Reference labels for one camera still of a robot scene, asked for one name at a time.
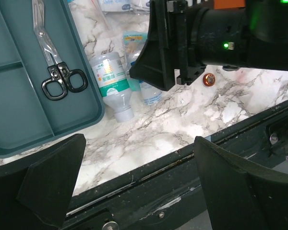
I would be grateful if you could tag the black-handled bandage scissors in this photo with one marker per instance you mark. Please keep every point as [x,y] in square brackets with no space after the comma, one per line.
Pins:
[58,69]

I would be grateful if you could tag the orange medicine kit box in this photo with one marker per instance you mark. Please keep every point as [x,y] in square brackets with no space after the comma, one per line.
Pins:
[227,4]

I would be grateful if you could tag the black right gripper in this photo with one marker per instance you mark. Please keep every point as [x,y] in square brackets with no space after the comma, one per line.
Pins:
[255,37]

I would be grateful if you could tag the teal divided tray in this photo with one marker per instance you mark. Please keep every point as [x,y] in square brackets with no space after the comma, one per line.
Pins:
[27,117]

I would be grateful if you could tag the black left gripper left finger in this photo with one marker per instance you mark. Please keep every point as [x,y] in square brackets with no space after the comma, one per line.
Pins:
[36,190]

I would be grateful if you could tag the white bottle green label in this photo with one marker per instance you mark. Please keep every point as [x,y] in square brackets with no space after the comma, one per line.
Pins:
[113,85]

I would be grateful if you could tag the blue white wipe packet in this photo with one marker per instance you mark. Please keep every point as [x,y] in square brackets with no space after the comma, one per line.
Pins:
[124,5]

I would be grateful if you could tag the small band-aid packet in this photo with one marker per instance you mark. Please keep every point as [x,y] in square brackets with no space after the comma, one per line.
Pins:
[134,42]

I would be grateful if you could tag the blue-labelled bandage roll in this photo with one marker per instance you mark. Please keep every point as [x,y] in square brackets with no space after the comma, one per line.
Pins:
[150,94]

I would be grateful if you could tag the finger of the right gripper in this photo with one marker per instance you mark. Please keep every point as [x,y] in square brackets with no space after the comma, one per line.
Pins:
[154,64]

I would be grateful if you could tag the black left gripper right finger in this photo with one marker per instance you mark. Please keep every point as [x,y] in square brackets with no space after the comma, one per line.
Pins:
[240,194]

